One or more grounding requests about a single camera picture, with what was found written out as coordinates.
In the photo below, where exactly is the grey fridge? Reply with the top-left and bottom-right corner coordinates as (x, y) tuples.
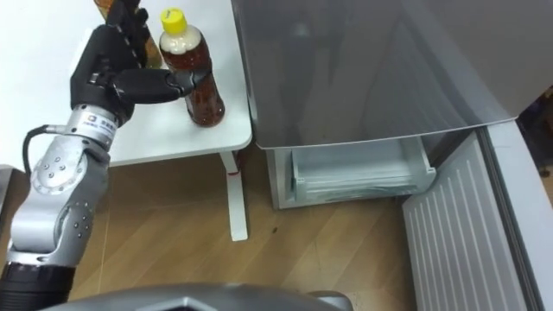
(230, 0), (553, 211)

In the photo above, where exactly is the white table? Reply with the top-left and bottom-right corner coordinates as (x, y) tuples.
(0, 0), (253, 242)

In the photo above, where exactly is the robot body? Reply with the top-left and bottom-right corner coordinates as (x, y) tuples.
(41, 282), (354, 311)

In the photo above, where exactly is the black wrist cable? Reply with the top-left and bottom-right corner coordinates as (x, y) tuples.
(22, 124), (69, 179)

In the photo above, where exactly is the brown tea bottle yellow cap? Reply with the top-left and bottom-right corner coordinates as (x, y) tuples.
(158, 7), (226, 128)

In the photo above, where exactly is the open grey fridge door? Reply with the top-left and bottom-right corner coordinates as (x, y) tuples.
(401, 118), (553, 311)

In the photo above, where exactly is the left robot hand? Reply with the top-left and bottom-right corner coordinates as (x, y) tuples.
(69, 0), (212, 128)

